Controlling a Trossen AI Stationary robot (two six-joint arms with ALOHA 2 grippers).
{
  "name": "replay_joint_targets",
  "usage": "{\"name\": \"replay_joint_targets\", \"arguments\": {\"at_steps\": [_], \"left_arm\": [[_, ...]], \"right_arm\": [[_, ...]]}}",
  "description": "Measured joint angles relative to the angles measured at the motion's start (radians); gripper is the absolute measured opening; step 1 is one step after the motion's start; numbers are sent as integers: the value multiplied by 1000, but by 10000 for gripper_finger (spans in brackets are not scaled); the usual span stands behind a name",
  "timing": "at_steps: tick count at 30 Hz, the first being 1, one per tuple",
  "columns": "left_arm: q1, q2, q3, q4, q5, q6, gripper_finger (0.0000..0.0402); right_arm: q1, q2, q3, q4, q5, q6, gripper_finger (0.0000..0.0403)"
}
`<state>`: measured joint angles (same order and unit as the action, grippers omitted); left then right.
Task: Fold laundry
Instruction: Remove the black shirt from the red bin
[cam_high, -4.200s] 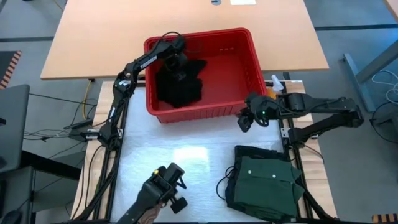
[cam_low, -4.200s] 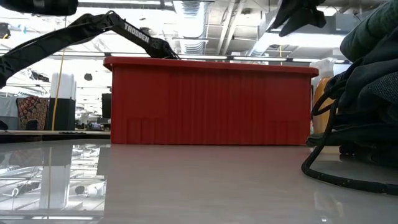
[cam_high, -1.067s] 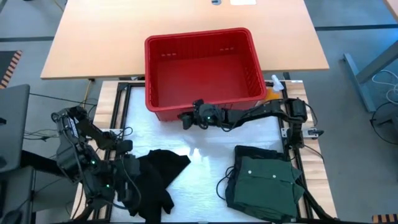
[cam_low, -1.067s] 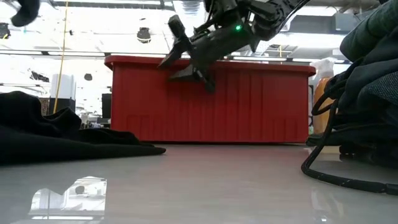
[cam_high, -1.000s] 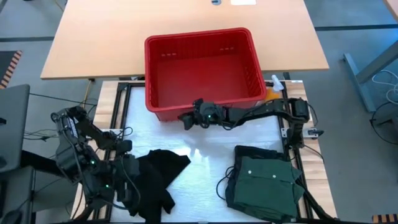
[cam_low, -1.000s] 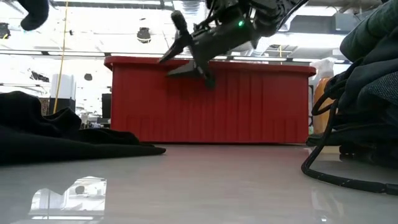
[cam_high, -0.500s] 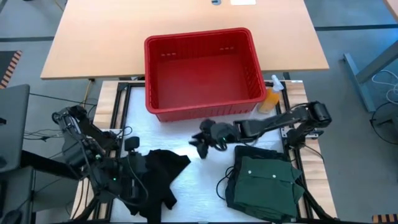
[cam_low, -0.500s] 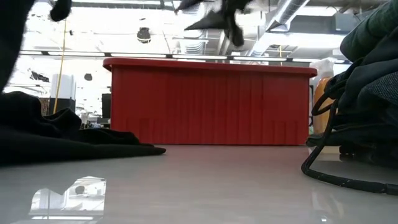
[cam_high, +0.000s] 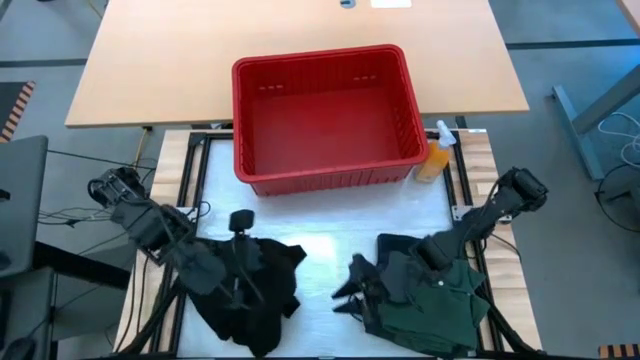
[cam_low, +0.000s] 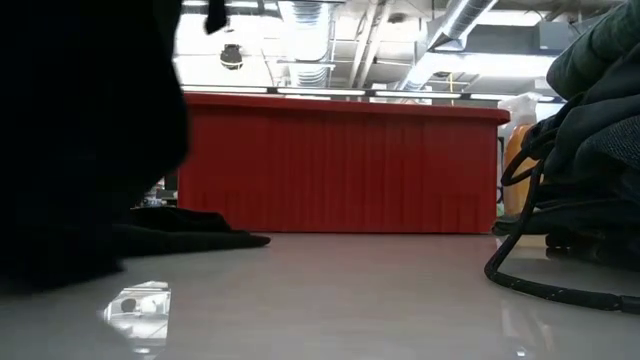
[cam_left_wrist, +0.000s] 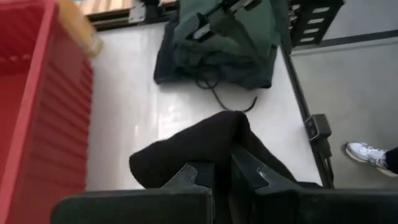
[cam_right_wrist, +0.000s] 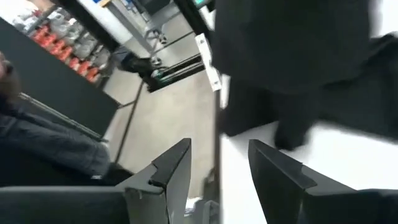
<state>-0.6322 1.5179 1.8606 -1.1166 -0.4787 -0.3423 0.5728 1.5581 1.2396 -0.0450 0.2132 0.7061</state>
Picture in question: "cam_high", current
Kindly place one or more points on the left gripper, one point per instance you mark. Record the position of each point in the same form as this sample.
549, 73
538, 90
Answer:
245, 270

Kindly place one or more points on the black orange striped mat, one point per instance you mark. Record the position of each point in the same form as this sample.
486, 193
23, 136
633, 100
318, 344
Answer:
620, 351
17, 110

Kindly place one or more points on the dark blue denim jeans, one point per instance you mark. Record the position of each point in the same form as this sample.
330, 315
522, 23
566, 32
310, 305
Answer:
390, 244

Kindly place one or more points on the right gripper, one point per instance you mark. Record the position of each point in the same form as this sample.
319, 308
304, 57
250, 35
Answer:
375, 280

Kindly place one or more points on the grey desk grommet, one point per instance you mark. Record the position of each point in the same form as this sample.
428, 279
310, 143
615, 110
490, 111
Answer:
347, 3

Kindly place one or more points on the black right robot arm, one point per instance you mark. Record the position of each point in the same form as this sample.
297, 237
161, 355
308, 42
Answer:
480, 215

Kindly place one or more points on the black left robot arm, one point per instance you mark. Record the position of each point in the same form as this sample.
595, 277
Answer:
145, 225

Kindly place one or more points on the white paper sheet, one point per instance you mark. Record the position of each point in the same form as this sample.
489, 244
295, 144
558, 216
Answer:
391, 3

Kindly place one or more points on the black knit garment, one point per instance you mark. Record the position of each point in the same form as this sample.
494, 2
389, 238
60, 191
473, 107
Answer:
260, 320

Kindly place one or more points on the light wooden desk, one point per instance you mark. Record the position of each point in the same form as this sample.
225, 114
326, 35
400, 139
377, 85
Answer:
200, 60

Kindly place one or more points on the green polo shirt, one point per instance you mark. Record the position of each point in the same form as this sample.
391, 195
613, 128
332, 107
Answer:
435, 310

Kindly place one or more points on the orange spray bottle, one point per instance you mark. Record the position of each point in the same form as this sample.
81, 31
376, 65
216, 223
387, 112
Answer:
434, 157

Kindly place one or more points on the red plastic laundry bin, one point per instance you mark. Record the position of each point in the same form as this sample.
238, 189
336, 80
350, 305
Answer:
325, 130

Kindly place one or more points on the black aluminium table frame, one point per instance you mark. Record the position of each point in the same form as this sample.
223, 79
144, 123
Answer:
175, 330

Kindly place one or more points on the grey metal desk leg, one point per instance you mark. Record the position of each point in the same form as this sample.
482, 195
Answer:
575, 130

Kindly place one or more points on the black computer mouse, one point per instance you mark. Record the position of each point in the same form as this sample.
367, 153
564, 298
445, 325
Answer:
19, 348

